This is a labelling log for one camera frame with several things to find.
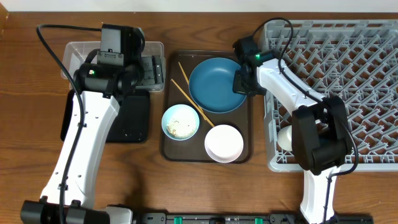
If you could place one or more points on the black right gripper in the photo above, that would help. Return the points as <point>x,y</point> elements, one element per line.
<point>241,83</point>

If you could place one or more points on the white cup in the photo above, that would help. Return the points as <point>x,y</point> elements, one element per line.
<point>284,138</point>

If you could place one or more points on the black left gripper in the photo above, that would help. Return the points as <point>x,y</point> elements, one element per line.
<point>153,70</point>

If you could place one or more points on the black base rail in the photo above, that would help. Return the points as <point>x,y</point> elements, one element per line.
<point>160,217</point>

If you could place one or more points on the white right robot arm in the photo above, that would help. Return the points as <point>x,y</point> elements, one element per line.
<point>318,135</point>

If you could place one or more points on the short wooden chopstick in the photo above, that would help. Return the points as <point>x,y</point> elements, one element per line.
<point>187,81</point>

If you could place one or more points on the light blue rice bowl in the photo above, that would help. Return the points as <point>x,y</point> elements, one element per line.
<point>180,122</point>

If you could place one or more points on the blue plate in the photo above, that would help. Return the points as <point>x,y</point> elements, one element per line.
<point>211,85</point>

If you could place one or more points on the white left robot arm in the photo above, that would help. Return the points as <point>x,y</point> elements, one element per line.
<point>110,104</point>

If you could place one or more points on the clear plastic bin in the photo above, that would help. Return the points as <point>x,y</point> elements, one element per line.
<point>76,52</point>

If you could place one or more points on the dark brown serving tray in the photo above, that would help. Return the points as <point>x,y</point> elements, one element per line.
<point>193,149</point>

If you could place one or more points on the grey dishwasher rack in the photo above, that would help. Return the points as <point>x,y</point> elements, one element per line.
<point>357,61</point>

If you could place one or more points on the white bowl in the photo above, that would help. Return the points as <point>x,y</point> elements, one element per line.
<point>224,143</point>

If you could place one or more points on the black plastic tray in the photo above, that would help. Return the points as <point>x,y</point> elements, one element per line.
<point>131,124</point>

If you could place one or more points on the long wooden chopstick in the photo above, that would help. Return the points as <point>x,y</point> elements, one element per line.
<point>192,102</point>

